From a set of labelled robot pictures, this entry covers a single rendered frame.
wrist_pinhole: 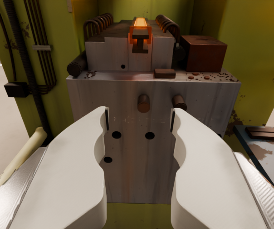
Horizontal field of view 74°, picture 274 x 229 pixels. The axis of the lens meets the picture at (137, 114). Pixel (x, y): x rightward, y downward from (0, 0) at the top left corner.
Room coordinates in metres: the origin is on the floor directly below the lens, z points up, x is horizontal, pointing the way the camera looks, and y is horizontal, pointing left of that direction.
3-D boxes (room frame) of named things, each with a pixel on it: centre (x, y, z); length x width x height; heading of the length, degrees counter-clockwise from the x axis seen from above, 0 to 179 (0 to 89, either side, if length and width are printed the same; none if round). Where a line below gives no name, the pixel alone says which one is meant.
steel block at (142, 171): (0.65, -0.04, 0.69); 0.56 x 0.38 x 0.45; 0
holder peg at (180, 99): (0.35, -0.09, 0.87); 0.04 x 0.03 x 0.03; 0
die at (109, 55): (0.64, 0.02, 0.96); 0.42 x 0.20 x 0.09; 0
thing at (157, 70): (0.40, -0.06, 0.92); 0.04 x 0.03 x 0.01; 90
